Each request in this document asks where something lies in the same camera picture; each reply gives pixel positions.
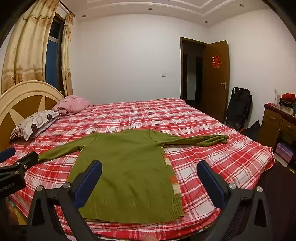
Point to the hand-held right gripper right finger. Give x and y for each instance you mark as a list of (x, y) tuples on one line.
[(209, 180)]

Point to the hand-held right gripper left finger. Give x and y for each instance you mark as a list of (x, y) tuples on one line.
[(91, 183)]

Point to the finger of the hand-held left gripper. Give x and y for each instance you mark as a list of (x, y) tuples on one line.
[(27, 161), (7, 154)]

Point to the green knit sweater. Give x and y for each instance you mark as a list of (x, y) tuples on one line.
[(129, 173)]

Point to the grey patterned pillow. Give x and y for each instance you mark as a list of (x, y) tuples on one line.
[(37, 122)]

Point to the red plaid bed sheet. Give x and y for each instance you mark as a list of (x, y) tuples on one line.
[(208, 129)]

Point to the cream and brown headboard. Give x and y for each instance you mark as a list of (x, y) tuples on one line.
[(13, 97)]

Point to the dark bag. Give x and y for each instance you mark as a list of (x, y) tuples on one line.
[(253, 129)]

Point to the pink pillow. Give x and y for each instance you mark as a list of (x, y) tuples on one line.
[(71, 104)]

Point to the purple printed box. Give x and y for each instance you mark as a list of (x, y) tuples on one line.
[(284, 150)]

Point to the black suitcase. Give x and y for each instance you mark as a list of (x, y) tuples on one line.
[(238, 104)]

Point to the brown wooden cabinet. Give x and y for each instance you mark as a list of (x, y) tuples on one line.
[(270, 122)]

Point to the brown wooden door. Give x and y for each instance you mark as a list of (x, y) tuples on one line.
[(215, 92)]

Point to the dark window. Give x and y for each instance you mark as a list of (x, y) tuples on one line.
[(52, 62)]

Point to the wide beige patterned curtain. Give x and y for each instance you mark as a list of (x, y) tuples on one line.
[(27, 46)]

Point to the narrow beige patterned curtain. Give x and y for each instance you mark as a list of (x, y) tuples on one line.
[(67, 58)]

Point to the red hat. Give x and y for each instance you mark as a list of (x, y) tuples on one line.
[(288, 97)]

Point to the red paper door decoration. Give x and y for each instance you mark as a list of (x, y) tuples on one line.
[(216, 61)]

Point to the dark curtain rod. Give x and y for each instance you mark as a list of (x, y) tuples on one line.
[(69, 11)]

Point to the brown door frame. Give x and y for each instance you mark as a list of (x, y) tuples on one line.
[(181, 69)]

